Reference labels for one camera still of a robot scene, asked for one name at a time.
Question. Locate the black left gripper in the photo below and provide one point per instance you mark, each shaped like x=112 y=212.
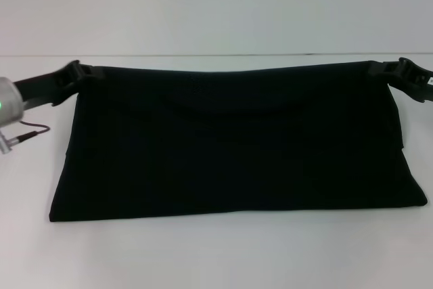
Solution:
x=37 y=82

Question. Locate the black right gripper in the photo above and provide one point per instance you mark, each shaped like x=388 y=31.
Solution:
x=425 y=89

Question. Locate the black shirt with FREE print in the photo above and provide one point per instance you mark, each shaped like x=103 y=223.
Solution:
x=236 y=150

